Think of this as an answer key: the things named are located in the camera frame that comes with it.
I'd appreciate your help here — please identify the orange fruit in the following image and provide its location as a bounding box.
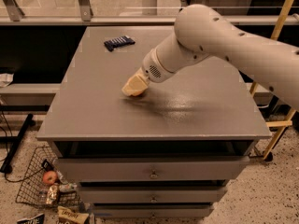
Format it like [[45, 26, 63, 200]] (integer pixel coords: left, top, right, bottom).
[[132, 90, 145, 97]]

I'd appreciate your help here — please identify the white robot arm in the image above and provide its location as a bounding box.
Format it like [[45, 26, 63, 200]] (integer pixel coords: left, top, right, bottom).
[[122, 5, 299, 110]]

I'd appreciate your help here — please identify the blue rxbar blueberry wrapper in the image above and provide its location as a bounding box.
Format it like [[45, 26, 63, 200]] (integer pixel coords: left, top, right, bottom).
[[104, 35, 135, 52]]

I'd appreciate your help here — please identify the grey drawer cabinet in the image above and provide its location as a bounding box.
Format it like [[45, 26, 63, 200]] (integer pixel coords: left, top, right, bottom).
[[38, 26, 270, 208]]

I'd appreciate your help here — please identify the top grey drawer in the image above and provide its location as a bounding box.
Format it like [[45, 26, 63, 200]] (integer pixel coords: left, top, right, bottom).
[[54, 156, 249, 182]]

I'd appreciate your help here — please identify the grey drawer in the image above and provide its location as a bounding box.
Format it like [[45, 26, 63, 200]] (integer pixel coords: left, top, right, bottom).
[[54, 156, 249, 182], [78, 186, 227, 203], [93, 204, 213, 218]]

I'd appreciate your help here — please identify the middle grey drawer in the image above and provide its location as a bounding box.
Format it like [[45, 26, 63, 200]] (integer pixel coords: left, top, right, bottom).
[[78, 186, 227, 203]]

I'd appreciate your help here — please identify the red apple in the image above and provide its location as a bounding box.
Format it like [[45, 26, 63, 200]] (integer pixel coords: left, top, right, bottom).
[[43, 171, 58, 185]]

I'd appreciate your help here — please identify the crumpled white paper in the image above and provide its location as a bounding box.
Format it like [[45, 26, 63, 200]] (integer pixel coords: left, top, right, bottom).
[[0, 73, 14, 88]]

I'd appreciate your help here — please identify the bottom grey drawer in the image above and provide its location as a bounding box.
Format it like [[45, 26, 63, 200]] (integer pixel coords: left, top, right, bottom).
[[93, 204, 213, 218]]

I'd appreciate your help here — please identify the shiny foil snack packet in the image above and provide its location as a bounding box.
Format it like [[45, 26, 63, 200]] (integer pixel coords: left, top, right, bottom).
[[46, 184, 59, 204]]

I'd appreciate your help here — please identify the grey metal railing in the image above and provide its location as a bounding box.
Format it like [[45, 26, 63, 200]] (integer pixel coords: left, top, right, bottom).
[[0, 0, 299, 25]]

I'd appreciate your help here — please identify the tan snack bag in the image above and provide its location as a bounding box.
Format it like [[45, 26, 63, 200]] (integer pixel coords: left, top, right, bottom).
[[58, 206, 89, 224]]

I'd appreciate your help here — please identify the black metal stand leg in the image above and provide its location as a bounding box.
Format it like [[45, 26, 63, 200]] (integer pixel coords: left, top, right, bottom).
[[0, 114, 34, 174]]

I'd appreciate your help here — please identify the dark blue snack bag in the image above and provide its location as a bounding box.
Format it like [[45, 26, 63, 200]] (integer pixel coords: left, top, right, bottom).
[[17, 214, 45, 224]]

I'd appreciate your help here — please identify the black cable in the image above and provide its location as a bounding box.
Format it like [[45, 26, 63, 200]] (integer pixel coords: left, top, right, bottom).
[[0, 109, 45, 184]]

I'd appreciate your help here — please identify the black wire basket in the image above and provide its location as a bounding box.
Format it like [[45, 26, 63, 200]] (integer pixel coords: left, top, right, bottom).
[[16, 147, 80, 208]]

